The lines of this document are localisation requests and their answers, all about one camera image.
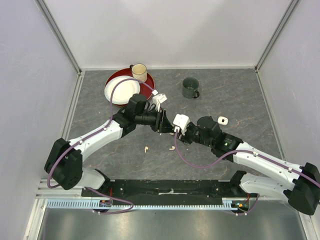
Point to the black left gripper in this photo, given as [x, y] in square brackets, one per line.
[166, 127]

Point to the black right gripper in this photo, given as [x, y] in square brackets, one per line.
[184, 137]

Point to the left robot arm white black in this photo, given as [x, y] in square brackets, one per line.
[66, 158]

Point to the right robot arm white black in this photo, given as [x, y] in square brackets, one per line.
[298, 184]

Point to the dark green mug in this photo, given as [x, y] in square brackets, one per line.
[190, 87]

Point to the cream ceramic mug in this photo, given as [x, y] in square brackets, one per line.
[139, 71]

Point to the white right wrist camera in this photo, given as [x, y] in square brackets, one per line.
[180, 123]

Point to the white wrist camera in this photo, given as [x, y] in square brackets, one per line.
[180, 123]
[158, 99]

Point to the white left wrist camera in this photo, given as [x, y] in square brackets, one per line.
[158, 99]

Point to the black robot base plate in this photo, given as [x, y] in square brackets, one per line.
[175, 190]

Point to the slotted grey cable duct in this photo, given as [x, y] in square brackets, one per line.
[94, 203]

